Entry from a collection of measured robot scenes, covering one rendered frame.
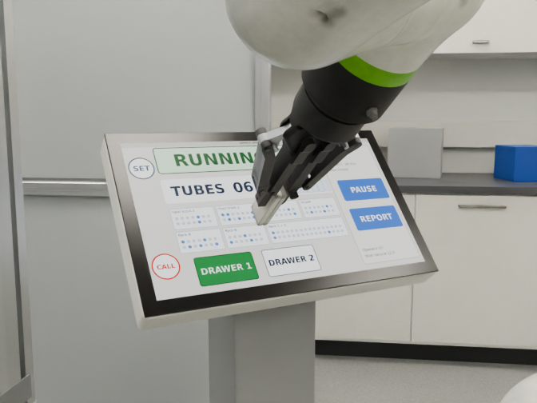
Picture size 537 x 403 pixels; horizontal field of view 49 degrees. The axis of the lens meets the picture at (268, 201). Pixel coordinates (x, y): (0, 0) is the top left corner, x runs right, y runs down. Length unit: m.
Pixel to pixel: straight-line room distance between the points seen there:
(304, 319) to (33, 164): 1.05
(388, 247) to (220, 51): 0.84
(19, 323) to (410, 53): 0.43
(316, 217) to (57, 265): 1.05
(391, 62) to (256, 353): 0.64
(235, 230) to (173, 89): 0.83
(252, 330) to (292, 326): 0.08
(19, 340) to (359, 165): 0.70
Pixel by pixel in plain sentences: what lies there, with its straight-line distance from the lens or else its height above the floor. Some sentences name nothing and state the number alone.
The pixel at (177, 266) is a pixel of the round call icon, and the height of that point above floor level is 1.01.
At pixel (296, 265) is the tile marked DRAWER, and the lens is 0.93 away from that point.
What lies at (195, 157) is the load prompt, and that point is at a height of 1.16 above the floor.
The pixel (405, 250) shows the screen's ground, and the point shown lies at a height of 1.00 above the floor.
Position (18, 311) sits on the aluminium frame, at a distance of 0.62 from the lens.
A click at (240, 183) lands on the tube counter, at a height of 1.12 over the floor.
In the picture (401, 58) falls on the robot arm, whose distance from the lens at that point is 0.52.
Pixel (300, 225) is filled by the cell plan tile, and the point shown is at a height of 1.05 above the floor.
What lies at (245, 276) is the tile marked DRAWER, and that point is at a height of 0.99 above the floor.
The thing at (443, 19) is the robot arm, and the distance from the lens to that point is 0.48.
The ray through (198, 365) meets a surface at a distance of 1.82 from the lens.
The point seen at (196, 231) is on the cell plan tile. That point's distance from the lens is 0.90.
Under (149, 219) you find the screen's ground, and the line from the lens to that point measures 0.89.
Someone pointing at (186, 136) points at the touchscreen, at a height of 1.19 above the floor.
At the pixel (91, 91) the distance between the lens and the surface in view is 1.77.
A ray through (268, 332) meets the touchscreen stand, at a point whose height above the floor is 0.86.
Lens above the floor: 1.22
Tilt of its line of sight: 8 degrees down
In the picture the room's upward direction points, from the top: straight up
